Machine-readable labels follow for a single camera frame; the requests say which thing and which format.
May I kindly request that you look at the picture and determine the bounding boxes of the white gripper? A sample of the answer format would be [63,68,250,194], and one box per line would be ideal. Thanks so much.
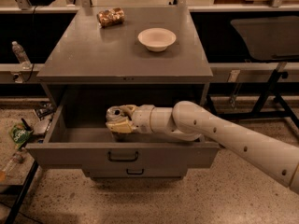
[106,105,154,133]

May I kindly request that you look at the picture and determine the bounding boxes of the white green 7up can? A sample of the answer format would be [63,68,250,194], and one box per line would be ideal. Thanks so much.
[106,106,131,142]

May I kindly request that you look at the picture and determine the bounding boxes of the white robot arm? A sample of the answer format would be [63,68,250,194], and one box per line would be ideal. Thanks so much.
[106,101,299,193]

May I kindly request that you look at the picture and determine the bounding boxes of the open grey top drawer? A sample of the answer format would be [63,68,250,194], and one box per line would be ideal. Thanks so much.
[27,85,219,171]

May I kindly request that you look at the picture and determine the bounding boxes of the grey lower drawer front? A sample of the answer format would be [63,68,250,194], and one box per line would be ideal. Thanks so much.
[83,168,187,179]

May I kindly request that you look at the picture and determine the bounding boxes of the grey metal drawer cabinet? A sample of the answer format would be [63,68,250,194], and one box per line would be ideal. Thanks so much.
[36,6,215,114]

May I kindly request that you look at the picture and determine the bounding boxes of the dark grey table top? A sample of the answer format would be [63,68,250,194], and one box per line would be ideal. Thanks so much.
[231,16,299,62]

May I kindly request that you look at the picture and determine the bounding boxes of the white ceramic bowl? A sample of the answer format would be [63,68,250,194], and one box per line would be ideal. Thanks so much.
[137,28,177,52]

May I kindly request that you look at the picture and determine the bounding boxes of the brown snack bag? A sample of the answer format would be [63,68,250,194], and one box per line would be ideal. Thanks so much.
[97,7,125,28]

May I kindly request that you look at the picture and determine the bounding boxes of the green chip bag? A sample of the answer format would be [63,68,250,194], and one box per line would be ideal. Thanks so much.
[9,123,33,149]

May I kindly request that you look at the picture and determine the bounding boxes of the plastic bottle on floor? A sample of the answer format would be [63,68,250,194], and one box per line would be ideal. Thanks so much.
[0,151,25,182]

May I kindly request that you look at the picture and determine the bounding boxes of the clear plastic water bottle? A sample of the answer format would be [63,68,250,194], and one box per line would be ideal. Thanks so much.
[12,41,32,70]

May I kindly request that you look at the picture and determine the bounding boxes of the black table stand legs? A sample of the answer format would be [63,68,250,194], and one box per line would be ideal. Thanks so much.
[206,70,299,128]

